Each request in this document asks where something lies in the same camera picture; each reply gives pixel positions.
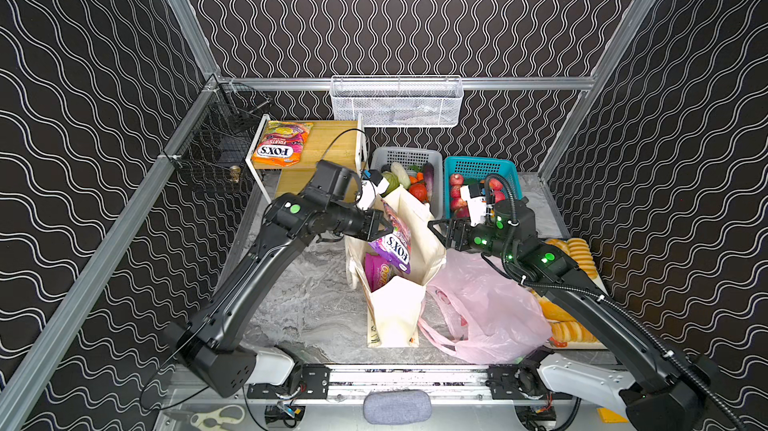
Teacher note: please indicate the pink plastic bag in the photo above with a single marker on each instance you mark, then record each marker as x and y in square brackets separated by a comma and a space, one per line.
[489, 318]

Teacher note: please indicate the cream canvas tote bag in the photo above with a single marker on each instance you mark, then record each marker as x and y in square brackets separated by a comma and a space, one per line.
[393, 311]

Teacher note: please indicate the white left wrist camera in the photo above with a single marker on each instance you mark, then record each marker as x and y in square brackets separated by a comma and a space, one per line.
[373, 185]

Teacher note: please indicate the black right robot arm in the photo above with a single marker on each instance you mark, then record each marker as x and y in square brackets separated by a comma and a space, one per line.
[662, 388]

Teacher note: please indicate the purple Fox's candy bag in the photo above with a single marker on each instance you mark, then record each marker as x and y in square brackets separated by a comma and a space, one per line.
[395, 247]

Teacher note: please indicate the grey white plastic basket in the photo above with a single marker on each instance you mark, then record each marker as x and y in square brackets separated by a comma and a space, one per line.
[417, 162]

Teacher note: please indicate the red tomato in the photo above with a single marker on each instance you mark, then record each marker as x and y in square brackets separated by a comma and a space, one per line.
[419, 191]

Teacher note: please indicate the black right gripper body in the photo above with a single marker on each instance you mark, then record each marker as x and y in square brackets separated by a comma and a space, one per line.
[454, 235]

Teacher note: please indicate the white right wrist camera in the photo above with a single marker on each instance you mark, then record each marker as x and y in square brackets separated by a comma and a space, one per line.
[480, 201]

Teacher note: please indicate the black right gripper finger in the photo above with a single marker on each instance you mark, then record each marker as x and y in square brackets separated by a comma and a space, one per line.
[449, 239]
[450, 225]

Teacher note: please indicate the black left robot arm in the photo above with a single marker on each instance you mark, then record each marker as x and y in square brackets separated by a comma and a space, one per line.
[208, 343]

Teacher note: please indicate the purple eggplant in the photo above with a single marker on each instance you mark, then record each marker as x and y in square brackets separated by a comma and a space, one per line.
[428, 178]

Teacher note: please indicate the aluminium linear rail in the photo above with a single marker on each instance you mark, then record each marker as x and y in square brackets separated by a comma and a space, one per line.
[445, 384]

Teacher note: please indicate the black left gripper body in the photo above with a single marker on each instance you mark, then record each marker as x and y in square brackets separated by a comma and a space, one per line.
[372, 225]

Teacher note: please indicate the magenta Lot 100 candy bag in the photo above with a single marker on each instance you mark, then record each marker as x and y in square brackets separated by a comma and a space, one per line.
[378, 271]

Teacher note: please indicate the green cabbage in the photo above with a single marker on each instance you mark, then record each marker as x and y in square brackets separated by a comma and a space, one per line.
[393, 182]

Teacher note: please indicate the white wire mesh wall basket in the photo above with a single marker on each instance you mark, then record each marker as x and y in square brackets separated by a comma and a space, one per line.
[397, 101]

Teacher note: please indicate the teal plastic basket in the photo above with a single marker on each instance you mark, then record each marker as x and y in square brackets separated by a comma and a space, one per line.
[477, 168]

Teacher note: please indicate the white radish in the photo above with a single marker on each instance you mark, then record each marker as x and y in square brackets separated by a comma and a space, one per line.
[402, 175]

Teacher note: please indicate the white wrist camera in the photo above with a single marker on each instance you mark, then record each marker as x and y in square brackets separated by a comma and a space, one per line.
[480, 201]
[373, 185]

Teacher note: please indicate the orange Fox's candy bag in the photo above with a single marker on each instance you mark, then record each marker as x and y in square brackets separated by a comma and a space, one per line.
[281, 144]

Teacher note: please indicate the white handled scissors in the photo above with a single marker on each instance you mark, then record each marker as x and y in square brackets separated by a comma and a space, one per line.
[220, 419]

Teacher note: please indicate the grey foam pad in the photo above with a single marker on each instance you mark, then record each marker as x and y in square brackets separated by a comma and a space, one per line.
[394, 408]

